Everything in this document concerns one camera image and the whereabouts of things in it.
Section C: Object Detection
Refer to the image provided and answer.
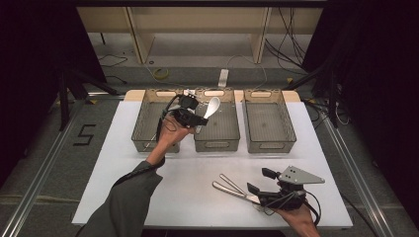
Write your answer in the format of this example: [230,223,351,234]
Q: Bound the yellow cable coil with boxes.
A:
[152,66,171,81]

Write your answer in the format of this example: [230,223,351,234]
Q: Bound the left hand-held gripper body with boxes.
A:
[175,88,203,128]

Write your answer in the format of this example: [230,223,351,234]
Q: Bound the aluminium floor rail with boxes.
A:
[319,113,396,237]
[0,98,85,237]

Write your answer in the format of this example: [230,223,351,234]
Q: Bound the right hand-held gripper black cable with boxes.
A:
[262,190,322,228]

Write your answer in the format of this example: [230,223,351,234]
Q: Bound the white ceramic spoon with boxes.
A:
[196,96,221,134]

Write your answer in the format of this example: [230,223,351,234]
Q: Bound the wooden shelf unit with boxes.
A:
[77,6,324,65]

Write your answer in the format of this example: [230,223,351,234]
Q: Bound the black cable bundle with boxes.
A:
[264,7,308,75]

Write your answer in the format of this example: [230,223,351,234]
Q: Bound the left hand-held gripper black cable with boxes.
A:
[155,94,183,143]

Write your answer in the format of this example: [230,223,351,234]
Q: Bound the black curtain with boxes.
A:
[300,0,419,228]
[0,0,108,189]

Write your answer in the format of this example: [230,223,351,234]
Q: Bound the thin black floor cable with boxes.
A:
[98,53,128,85]

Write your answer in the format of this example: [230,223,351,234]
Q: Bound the black metal stand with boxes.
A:
[56,63,121,132]
[282,60,341,128]

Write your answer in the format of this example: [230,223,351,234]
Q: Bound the person's right hand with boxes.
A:
[274,205,321,237]

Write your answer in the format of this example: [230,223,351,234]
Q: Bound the translucent grey plastic bin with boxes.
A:
[242,88,297,154]
[130,88,185,154]
[193,87,241,153]

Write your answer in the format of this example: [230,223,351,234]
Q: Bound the hand-held gripper black cable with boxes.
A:
[155,94,183,143]
[262,190,322,228]

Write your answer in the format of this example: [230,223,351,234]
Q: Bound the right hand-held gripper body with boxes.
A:
[257,165,326,211]

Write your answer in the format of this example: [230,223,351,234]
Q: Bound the person's left hand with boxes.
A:
[154,113,196,161]

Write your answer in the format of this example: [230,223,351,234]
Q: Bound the white power strip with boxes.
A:
[217,68,230,89]

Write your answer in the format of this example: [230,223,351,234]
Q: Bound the white cable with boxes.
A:
[226,53,269,91]

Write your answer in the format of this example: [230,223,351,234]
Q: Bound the metal tongs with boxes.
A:
[211,173,265,205]

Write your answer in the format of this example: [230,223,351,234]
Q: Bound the silver metal chopstick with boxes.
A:
[143,131,159,151]

